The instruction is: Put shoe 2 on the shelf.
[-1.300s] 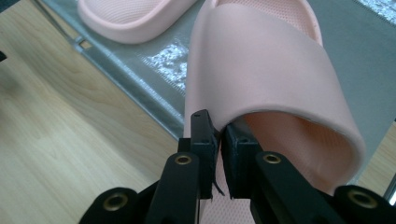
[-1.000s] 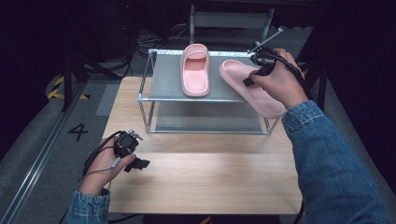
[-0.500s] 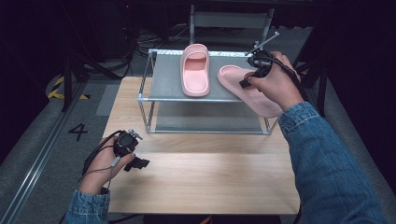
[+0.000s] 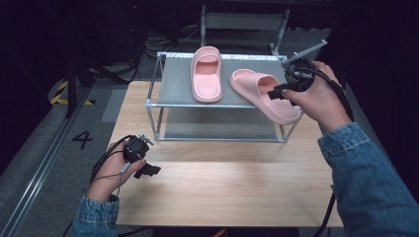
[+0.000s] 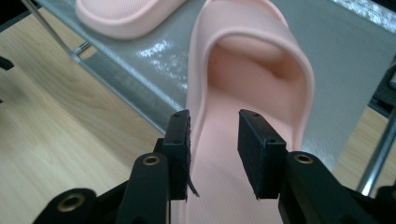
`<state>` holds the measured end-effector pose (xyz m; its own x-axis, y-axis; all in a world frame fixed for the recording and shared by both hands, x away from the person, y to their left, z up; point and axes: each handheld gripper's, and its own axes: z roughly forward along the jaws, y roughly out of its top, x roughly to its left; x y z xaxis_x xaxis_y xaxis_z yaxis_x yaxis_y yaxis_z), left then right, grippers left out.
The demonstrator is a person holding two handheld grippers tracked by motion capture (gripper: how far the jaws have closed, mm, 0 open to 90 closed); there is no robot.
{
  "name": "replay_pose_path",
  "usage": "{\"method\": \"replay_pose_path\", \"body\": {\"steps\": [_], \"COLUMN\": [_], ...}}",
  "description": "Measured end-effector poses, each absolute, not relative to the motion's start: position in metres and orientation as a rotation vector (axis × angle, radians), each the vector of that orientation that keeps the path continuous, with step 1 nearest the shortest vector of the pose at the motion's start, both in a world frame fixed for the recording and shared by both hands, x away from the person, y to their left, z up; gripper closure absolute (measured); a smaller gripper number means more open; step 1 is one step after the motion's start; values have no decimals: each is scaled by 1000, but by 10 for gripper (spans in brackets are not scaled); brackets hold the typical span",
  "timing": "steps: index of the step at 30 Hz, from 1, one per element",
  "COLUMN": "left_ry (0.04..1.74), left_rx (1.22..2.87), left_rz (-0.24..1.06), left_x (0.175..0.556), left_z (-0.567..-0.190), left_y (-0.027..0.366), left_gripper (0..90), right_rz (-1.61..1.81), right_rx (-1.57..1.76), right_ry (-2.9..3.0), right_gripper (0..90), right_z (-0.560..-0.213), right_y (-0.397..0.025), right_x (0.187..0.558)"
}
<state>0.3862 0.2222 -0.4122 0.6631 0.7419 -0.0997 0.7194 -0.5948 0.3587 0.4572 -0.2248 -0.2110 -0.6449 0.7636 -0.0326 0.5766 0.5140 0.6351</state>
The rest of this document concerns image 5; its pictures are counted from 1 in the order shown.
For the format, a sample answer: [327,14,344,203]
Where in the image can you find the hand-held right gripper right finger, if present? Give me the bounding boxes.
[237,108,288,201]

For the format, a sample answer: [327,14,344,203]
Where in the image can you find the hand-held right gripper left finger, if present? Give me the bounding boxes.
[162,108,201,202]

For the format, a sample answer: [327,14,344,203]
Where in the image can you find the pink slipper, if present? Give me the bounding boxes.
[75,0,189,41]
[179,0,316,224]

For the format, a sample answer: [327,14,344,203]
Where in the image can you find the metal shoe rack grey shelves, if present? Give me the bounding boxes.
[21,0,396,198]

